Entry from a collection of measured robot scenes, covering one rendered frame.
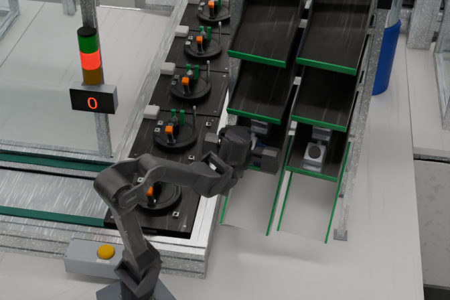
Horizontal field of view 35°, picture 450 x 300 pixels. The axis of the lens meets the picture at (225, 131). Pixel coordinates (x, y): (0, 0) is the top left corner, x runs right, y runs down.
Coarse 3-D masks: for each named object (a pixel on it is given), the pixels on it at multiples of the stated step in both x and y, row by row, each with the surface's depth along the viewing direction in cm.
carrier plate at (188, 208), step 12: (132, 180) 202; (192, 192) 198; (180, 204) 195; (192, 204) 195; (108, 216) 191; (144, 216) 191; (156, 216) 191; (168, 216) 191; (180, 216) 191; (192, 216) 191; (144, 228) 189; (156, 228) 188; (168, 228) 188; (180, 228) 188; (192, 228) 190
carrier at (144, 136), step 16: (144, 112) 222; (160, 112) 226; (176, 112) 226; (144, 128) 219; (160, 128) 217; (176, 128) 212; (192, 128) 217; (208, 128) 220; (144, 144) 214; (160, 144) 211; (176, 144) 211; (192, 144) 213; (176, 160) 208
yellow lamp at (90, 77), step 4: (96, 68) 185; (100, 68) 187; (84, 72) 185; (88, 72) 185; (92, 72) 185; (96, 72) 186; (100, 72) 187; (84, 76) 186; (88, 76) 186; (92, 76) 186; (96, 76) 186; (100, 76) 188; (84, 80) 187; (88, 80) 186; (92, 80) 186; (96, 80) 187; (100, 80) 188; (88, 84) 187; (92, 84) 187
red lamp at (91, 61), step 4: (80, 52) 182; (96, 52) 182; (80, 56) 183; (84, 56) 182; (88, 56) 181; (92, 56) 182; (96, 56) 183; (80, 60) 184; (84, 60) 183; (88, 60) 182; (92, 60) 183; (96, 60) 183; (84, 64) 183; (88, 64) 183; (92, 64) 183; (96, 64) 184; (84, 68) 184; (88, 68) 184; (92, 68) 184
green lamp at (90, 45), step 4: (96, 32) 180; (80, 36) 178; (92, 36) 178; (96, 36) 180; (80, 40) 179; (84, 40) 178; (88, 40) 178; (92, 40) 179; (96, 40) 180; (80, 44) 180; (84, 44) 179; (88, 44) 179; (92, 44) 180; (96, 44) 181; (80, 48) 181; (84, 48) 180; (88, 48) 180; (92, 48) 180; (96, 48) 182; (84, 52) 181; (88, 52) 181; (92, 52) 181
